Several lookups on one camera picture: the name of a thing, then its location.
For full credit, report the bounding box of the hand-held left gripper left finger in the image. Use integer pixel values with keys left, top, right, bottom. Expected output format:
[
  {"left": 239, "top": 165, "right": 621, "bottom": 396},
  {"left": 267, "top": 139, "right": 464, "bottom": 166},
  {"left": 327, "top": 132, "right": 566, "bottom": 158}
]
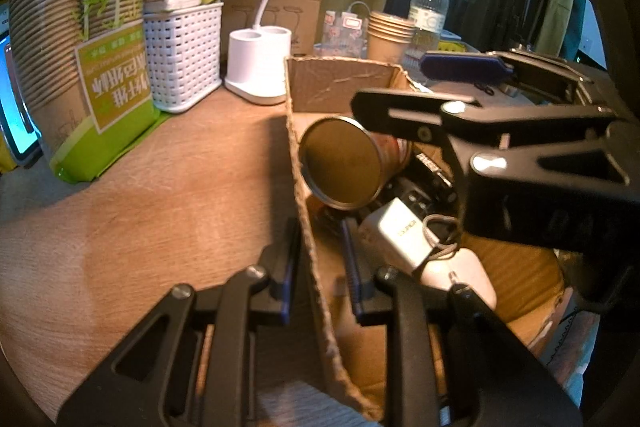
[{"left": 56, "top": 217, "right": 302, "bottom": 427}]

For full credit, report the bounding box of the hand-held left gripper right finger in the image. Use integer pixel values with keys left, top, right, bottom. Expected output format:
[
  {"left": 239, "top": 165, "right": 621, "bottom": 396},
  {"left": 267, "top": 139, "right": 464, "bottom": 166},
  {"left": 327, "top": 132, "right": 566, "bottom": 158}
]
[{"left": 341, "top": 219, "right": 583, "bottom": 427}]

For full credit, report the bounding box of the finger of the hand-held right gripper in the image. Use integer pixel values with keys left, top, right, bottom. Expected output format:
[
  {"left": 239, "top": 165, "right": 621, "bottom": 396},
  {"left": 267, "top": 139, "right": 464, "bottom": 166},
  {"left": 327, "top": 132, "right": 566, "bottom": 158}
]
[
  {"left": 350, "top": 89, "right": 632, "bottom": 188},
  {"left": 419, "top": 49, "right": 608, "bottom": 110}
]

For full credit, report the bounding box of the white charger plug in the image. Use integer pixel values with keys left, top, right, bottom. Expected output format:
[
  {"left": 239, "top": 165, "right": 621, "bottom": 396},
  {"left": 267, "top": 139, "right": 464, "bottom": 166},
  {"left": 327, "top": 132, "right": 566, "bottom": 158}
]
[{"left": 357, "top": 198, "right": 433, "bottom": 270}]

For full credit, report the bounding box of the red tin can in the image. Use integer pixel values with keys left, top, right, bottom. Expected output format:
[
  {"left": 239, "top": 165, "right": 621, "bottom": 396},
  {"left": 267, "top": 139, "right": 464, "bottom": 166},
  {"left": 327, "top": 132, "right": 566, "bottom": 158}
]
[{"left": 298, "top": 117, "right": 413, "bottom": 210}]

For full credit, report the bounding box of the brown cardboard box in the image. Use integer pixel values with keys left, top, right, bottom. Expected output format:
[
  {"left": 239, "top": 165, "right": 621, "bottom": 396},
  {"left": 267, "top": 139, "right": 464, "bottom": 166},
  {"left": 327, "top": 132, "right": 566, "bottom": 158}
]
[{"left": 284, "top": 54, "right": 576, "bottom": 423}]

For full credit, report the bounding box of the black wristwatch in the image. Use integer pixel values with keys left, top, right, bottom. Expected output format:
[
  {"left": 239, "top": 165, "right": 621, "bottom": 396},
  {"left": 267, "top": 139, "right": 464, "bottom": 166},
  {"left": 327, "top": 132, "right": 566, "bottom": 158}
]
[{"left": 385, "top": 147, "right": 463, "bottom": 228}]

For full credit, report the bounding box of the white earbuds case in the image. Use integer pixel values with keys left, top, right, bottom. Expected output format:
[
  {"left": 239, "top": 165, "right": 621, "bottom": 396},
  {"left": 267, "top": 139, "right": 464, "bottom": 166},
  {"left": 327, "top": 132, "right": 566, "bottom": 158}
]
[{"left": 417, "top": 249, "right": 497, "bottom": 310}]

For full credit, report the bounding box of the clear plastic water bottle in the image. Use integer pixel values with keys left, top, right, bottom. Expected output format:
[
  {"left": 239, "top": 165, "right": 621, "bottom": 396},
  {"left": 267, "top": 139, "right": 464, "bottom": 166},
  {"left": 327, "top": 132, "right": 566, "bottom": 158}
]
[{"left": 405, "top": 0, "right": 449, "bottom": 58}]

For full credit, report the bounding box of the stack of brown paper cups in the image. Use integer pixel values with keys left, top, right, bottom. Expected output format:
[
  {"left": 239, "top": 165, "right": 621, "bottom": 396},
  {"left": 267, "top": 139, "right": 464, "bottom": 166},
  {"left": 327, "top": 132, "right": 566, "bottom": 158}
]
[{"left": 367, "top": 10, "right": 417, "bottom": 65}]

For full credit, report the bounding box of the narrow yellow curtain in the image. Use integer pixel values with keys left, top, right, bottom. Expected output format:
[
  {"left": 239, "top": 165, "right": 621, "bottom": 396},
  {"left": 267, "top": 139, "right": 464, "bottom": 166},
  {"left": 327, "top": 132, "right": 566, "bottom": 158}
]
[{"left": 542, "top": 0, "right": 576, "bottom": 58}]

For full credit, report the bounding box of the narrow teal curtain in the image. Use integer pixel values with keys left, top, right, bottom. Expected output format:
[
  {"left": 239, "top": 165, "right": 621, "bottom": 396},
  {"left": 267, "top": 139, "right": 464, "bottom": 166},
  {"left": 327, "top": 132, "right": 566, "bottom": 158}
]
[{"left": 562, "top": 0, "right": 587, "bottom": 62}]

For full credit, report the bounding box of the white desk lamp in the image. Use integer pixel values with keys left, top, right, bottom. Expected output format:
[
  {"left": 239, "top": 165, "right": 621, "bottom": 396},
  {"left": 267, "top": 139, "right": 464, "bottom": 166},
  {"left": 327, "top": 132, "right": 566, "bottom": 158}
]
[{"left": 224, "top": 0, "right": 427, "bottom": 106}]

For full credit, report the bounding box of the white plastic basket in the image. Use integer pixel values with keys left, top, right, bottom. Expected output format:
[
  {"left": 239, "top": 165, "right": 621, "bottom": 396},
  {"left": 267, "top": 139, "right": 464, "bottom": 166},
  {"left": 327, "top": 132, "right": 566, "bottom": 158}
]
[{"left": 143, "top": 1, "right": 224, "bottom": 114}]

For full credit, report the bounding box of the green pack of paper cups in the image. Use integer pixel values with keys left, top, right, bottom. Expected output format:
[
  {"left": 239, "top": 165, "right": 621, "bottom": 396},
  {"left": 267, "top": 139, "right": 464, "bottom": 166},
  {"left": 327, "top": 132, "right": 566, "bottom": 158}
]
[{"left": 9, "top": 0, "right": 161, "bottom": 184}]

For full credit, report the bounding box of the tablet with lit screen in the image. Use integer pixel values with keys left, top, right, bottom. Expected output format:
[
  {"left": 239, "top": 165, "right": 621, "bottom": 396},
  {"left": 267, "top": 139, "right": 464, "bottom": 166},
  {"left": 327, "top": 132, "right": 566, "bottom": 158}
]
[{"left": 0, "top": 34, "right": 43, "bottom": 168}]

